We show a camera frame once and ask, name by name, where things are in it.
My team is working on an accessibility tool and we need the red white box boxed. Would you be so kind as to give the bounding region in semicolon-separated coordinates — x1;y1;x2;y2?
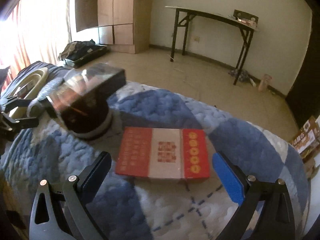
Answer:
116;127;210;180

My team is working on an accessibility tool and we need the black round foam container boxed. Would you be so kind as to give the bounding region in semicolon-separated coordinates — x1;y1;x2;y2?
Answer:
57;98;113;140

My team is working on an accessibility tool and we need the dark brown glossy box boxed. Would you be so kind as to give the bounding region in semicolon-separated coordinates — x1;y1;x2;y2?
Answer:
46;63;126;120

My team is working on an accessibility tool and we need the cream plastic basin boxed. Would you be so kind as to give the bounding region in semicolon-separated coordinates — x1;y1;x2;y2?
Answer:
1;67;49;103

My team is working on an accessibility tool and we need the blue patchwork quilt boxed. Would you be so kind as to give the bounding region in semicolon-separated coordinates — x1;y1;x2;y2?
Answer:
0;61;312;240

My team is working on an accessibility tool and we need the printed cardboard box on floor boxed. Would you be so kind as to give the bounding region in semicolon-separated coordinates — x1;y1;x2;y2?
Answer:
289;116;319;159

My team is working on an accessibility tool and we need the open black suitcase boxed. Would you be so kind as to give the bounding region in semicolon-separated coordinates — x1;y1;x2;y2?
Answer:
58;40;109;68

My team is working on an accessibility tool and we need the window curtain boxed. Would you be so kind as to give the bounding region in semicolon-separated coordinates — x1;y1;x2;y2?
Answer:
1;0;71;82

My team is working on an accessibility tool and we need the dark wooden door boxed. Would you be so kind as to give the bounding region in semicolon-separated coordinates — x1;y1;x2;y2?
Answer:
286;7;320;127

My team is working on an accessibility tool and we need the pink bottle on floor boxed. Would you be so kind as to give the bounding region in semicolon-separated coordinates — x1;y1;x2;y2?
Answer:
258;74;272;92

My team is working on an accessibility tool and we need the wooden wardrobe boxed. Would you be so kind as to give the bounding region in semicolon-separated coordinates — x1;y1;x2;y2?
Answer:
75;0;152;54

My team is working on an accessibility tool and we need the black box on table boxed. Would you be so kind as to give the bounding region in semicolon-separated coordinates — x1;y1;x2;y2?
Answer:
233;9;259;27

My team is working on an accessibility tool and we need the black folding table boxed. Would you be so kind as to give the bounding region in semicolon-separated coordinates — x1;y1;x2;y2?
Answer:
166;5;258;85

